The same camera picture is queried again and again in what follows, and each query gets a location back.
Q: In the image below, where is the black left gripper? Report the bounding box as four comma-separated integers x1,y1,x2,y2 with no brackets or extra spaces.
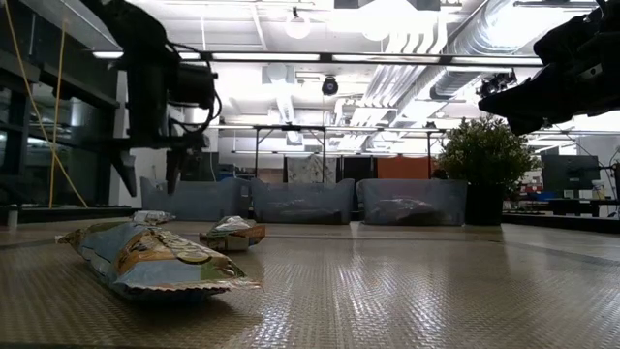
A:
103,61,211,198

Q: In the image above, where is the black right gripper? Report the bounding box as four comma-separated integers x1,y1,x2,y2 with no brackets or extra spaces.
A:
478,59,600,138

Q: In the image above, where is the pale blue granola bar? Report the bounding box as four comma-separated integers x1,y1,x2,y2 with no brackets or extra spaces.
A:
131,209,176,225

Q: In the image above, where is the large foreground chip bag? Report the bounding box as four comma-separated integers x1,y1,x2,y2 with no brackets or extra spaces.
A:
55,220,264,302

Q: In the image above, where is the green brown granola bar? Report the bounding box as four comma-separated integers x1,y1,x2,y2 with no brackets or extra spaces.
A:
198,215,267,252

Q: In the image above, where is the black monitor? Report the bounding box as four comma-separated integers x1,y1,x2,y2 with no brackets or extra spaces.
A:
181,151,220,183
541,153,601,191

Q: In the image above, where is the green potted plant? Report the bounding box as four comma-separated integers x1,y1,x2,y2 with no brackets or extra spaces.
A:
435,113,540,227

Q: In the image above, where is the clear grey plastic bin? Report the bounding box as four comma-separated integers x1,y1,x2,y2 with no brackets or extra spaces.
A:
139,176,251,222
250,177,357,225
356,177,469,227

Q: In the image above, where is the black desk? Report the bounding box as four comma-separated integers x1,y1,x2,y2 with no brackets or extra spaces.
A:
549,197,620,218

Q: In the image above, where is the orange partition panel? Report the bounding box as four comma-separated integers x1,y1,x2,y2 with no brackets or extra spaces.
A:
377,157,445,181

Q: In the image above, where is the white patterned sheet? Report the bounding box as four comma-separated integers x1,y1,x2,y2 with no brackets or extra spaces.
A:
286,154,339,184

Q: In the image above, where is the overhead LED light bar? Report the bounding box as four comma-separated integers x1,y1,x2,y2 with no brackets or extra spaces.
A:
91,49,543,68

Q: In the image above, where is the black cabinet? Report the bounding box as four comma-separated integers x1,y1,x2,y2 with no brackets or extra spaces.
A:
340,155,379,183

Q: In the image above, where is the round white pendant lamp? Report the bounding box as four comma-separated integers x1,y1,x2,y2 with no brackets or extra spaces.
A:
284,7,312,41

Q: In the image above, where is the black-bordered silicone baking mat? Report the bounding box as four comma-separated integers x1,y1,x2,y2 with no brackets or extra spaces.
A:
0,231,620,349

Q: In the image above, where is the black ceiling camera cluster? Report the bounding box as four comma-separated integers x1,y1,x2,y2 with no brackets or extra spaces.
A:
477,71,517,98

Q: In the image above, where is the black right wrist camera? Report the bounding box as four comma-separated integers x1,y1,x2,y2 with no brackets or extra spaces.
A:
532,14,605,70

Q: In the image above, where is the silver ventilation duct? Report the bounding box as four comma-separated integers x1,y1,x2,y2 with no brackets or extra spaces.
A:
428,0,522,102

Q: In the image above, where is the black frame stand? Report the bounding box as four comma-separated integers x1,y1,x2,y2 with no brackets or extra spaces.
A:
253,124,327,184

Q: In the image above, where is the white cylindrical post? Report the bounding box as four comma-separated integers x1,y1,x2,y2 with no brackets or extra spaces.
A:
3,203,21,232

